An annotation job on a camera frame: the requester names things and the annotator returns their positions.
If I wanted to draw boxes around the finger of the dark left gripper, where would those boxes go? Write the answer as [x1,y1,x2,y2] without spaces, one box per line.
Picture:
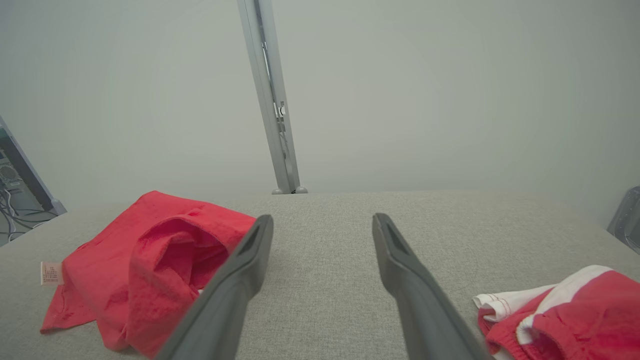
[155,215,275,360]

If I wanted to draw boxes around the red Bulls 23 jersey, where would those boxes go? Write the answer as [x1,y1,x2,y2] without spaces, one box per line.
[40,190,258,359]

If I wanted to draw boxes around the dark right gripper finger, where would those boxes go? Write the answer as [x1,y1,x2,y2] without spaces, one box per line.
[372,212,493,360]

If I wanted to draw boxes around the computer tower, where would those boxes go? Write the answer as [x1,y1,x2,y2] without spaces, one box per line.
[0,149,24,192]

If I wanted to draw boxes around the grey metal post with cables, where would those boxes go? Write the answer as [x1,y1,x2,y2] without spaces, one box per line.
[236,0,309,195]

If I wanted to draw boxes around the dark grey frame post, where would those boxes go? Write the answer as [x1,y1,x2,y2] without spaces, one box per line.
[0,117,67,217]

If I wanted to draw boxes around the black floor cables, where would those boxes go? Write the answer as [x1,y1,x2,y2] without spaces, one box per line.
[0,189,53,246]

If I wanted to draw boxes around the red shorts with white stripe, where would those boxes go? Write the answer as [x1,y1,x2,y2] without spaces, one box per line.
[472,265,640,360]

